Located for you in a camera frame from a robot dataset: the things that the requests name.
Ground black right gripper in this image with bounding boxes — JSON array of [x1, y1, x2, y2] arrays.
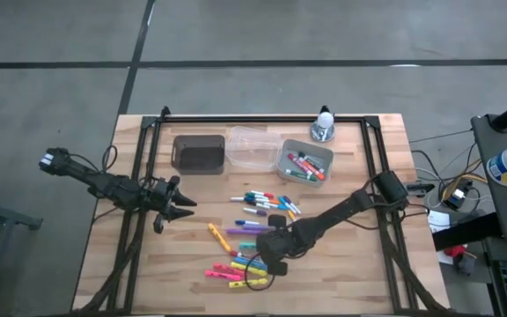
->
[[255, 213, 307, 277]]

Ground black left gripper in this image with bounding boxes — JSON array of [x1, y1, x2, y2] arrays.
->
[[141, 174, 199, 234]]

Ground purple highlighter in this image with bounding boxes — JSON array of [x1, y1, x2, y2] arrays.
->
[[241, 223, 277, 232], [225, 227, 264, 236]]

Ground blue highlighter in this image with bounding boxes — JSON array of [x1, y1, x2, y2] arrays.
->
[[232, 255, 268, 270]]

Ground yellow Sharpie highlighter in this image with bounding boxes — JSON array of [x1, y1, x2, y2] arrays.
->
[[228, 277, 269, 290], [230, 261, 268, 277]]

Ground light blue capped marker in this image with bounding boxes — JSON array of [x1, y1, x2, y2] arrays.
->
[[276, 195, 298, 216]]

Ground purple capped thin marker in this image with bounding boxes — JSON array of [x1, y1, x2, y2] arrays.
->
[[282, 195, 303, 216]]

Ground pink highlighter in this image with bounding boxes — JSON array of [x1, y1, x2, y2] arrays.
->
[[204, 269, 243, 282], [212, 262, 246, 277]]

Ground green capped whiteboard marker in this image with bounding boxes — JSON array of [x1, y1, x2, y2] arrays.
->
[[284, 168, 319, 183]]

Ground orange-red whiteboard marker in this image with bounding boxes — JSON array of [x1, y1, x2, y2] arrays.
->
[[299, 157, 327, 181]]

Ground magenta whiteboard marker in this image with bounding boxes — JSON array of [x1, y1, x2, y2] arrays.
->
[[287, 152, 314, 176]]

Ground dark green capped marker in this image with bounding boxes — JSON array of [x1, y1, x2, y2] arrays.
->
[[297, 151, 325, 170]]

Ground dark grey plastic bin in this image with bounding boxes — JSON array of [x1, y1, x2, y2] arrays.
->
[[171, 134, 227, 176]]

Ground clear plastic bin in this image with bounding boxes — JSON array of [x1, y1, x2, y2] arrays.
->
[[225, 125, 283, 173]]

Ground light grey plastic bin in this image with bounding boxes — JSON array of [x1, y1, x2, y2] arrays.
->
[[276, 138, 335, 189]]

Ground metal lamp base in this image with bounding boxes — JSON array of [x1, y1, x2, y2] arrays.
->
[[309, 122, 337, 144]]

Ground white light bulb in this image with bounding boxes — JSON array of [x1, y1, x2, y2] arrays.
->
[[317, 111, 335, 129]]

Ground white paper sheet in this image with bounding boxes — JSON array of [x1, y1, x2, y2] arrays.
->
[[427, 210, 452, 233]]

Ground small red object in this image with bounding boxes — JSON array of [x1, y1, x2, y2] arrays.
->
[[445, 245, 468, 261]]

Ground black power supply box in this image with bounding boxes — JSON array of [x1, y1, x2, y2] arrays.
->
[[441, 187, 474, 211]]

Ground black equipment cart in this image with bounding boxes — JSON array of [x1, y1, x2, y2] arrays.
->
[[431, 113, 507, 265]]

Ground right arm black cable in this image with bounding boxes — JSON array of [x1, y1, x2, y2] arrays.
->
[[243, 251, 277, 291]]

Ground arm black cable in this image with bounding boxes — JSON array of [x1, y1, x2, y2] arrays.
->
[[101, 144, 119, 173], [243, 251, 277, 291]]

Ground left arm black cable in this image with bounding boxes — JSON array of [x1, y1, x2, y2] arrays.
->
[[101, 144, 119, 173]]

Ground black aluminium frame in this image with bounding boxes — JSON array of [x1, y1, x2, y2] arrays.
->
[[72, 105, 451, 316]]

